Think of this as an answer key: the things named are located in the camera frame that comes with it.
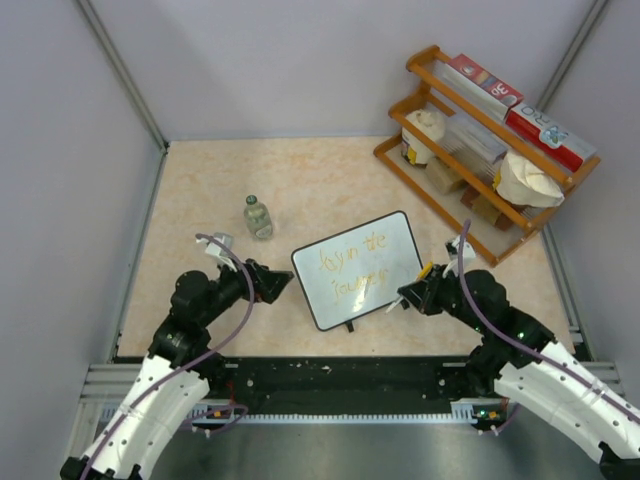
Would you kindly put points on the white cup paper cover right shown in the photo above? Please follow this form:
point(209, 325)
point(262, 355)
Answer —
point(522, 183)

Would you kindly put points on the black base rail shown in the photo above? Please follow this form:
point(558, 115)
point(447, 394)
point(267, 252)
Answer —
point(361, 385)

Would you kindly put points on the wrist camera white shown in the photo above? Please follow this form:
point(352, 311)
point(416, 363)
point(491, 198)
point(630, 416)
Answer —
point(458, 254)
point(217, 247)

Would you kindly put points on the grey white box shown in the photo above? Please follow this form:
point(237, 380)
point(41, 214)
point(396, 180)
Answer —
point(466, 139)

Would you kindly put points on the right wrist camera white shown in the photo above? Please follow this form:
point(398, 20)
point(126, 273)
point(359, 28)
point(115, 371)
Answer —
point(458, 254)

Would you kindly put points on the white whiteboard black frame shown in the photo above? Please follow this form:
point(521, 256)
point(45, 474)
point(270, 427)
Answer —
point(358, 271)

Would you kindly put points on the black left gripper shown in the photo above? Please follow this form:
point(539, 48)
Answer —
point(267, 285)

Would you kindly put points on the tan sponge block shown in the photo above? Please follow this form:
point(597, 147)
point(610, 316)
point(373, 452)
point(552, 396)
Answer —
point(445, 179)

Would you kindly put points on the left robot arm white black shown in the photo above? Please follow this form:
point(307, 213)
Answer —
point(178, 371)

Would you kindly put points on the yellow capped white marker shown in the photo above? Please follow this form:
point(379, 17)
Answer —
point(424, 272)

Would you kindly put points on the orange wooden shelf rack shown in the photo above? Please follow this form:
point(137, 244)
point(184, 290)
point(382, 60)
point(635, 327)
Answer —
point(421, 117)

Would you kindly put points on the red white foil box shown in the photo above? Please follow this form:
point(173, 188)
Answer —
point(490, 93)

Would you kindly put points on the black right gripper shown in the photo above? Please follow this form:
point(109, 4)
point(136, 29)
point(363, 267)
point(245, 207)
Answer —
point(422, 294)

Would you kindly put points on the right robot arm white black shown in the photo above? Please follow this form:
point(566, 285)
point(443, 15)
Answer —
point(521, 359)

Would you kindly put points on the brown block on shelf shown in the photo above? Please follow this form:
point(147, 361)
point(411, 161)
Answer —
point(482, 207)

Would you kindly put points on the clear glass bottle green cap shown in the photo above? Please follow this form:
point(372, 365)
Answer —
point(257, 218)

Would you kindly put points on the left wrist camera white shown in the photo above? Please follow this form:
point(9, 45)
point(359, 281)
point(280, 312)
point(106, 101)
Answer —
point(217, 247)

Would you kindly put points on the red white wrap box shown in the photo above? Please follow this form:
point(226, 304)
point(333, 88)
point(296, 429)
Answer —
point(546, 134)

